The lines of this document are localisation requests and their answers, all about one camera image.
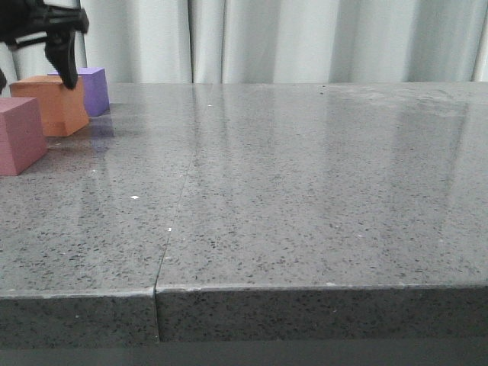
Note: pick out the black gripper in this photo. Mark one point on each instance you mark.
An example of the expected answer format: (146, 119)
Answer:
(25, 23)

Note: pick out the orange foam cube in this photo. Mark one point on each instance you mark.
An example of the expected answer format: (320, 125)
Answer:
(62, 110)

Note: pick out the purple foam cube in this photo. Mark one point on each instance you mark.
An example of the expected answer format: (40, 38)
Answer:
(95, 90)

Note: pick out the pink foam cube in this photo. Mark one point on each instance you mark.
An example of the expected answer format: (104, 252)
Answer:
(22, 139)

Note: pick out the grey curtain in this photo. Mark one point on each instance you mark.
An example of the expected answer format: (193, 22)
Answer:
(286, 41)

